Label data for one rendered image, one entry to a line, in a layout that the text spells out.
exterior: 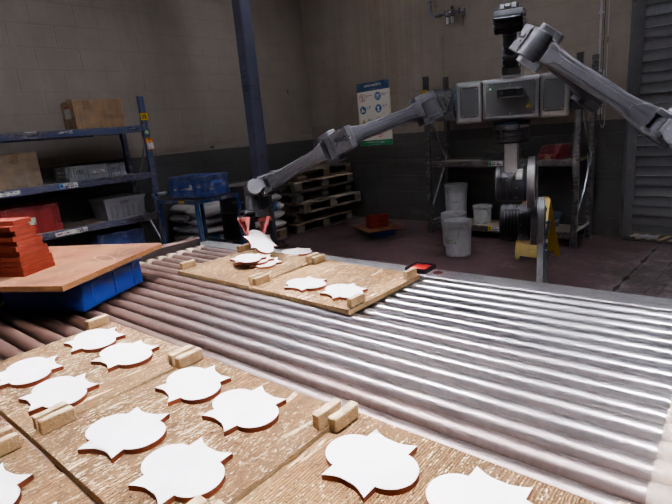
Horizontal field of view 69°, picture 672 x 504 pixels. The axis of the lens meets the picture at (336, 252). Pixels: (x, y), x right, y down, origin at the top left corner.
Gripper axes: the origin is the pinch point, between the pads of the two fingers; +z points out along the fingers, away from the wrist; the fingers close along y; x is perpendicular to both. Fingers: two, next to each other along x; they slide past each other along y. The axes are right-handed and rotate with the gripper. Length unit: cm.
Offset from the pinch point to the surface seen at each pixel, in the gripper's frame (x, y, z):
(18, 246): 5, -78, 0
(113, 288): 2, -54, 16
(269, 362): -76, -42, 34
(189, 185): 283, 92, -71
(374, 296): -69, -3, 24
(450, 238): 151, 313, 4
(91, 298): -4, -62, 18
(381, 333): -84, -16, 32
